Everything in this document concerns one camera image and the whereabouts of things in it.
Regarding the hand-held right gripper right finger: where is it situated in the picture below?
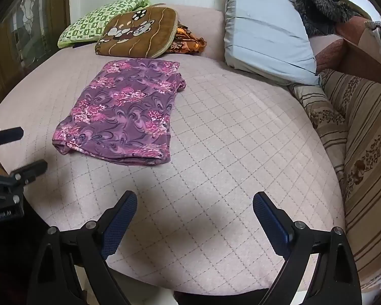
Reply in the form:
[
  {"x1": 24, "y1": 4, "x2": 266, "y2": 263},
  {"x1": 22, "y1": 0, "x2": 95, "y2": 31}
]
[{"x1": 252, "y1": 191, "x2": 362, "y2": 305}]

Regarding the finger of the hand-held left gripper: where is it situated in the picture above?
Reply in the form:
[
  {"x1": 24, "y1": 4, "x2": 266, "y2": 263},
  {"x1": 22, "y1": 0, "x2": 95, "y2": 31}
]
[
  {"x1": 9, "y1": 160, "x2": 49, "y2": 187},
  {"x1": 0, "y1": 126, "x2": 24, "y2": 147}
]

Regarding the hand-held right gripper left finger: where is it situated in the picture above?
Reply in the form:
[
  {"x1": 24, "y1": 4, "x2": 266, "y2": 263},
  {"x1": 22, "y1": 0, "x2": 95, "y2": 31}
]
[{"x1": 27, "y1": 191, "x2": 138, "y2": 305}]

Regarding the purple floral garment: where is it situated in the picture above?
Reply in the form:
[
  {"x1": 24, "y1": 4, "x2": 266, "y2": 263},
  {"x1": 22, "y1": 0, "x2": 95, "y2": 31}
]
[{"x1": 52, "y1": 59, "x2": 187, "y2": 166}]

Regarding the wooden glass door cabinet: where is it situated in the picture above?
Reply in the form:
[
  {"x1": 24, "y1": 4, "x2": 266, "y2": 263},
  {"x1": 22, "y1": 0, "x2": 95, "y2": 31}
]
[{"x1": 0, "y1": 0, "x2": 71, "y2": 109}]

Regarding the striped floral beige blanket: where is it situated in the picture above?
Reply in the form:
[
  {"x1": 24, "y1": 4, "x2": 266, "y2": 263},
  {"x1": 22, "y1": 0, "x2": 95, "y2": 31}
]
[{"x1": 287, "y1": 68, "x2": 381, "y2": 293}]

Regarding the green checked pillow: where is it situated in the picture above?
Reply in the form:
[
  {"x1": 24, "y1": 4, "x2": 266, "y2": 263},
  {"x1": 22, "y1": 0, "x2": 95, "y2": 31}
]
[{"x1": 57, "y1": 0, "x2": 153, "y2": 49}]

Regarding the brown bear print cushion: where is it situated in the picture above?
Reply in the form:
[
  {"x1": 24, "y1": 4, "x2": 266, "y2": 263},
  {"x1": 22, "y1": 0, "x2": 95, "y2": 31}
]
[{"x1": 94, "y1": 6, "x2": 178, "y2": 59}]

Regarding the reddish brown cushion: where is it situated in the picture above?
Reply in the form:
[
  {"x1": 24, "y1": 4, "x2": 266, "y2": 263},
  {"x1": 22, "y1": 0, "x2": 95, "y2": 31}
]
[{"x1": 314, "y1": 38, "x2": 346, "y2": 73}]

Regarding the brown cardboard box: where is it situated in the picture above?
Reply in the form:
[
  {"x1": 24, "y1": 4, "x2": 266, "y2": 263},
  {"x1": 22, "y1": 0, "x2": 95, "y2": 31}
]
[{"x1": 335, "y1": 16, "x2": 381, "y2": 81}]

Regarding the light blue pillow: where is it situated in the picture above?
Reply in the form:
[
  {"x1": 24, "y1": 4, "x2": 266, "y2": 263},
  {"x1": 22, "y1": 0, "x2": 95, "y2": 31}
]
[{"x1": 222, "y1": 0, "x2": 321, "y2": 86}]

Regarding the orange patterned cloth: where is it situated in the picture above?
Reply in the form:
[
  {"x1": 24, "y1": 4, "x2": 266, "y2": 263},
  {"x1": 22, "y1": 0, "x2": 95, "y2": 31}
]
[{"x1": 167, "y1": 22, "x2": 208, "y2": 54}]

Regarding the dark fur-trimmed jacket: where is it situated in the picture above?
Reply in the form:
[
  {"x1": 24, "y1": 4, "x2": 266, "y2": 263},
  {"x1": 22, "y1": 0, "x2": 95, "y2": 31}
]
[{"x1": 294, "y1": 0, "x2": 373, "y2": 37}]

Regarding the grey cloth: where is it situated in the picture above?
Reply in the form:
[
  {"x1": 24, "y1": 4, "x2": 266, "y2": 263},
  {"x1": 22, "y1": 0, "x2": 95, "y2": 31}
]
[{"x1": 365, "y1": 21, "x2": 381, "y2": 56}]

